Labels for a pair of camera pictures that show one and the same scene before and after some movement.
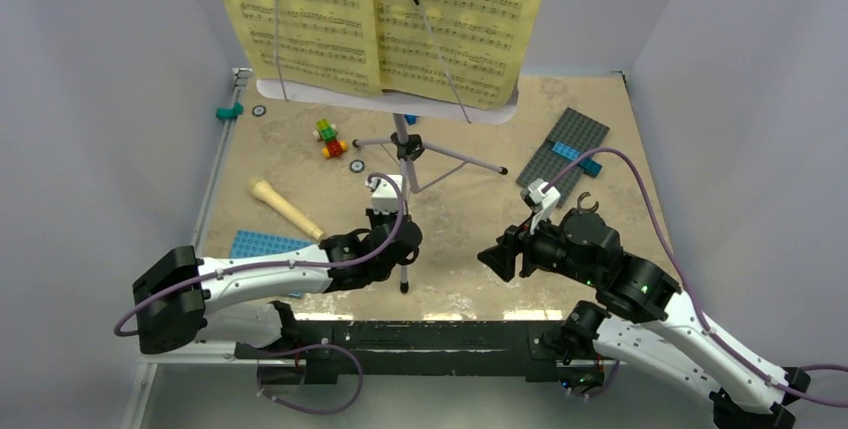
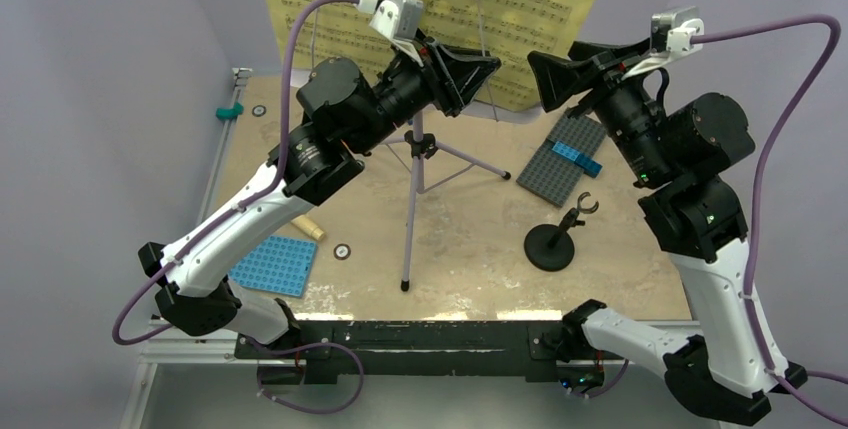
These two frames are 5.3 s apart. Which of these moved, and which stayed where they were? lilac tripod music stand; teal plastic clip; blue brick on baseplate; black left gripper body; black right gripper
Moved: black left gripper body; black right gripper; lilac tripod music stand
Stayed: blue brick on baseplate; teal plastic clip
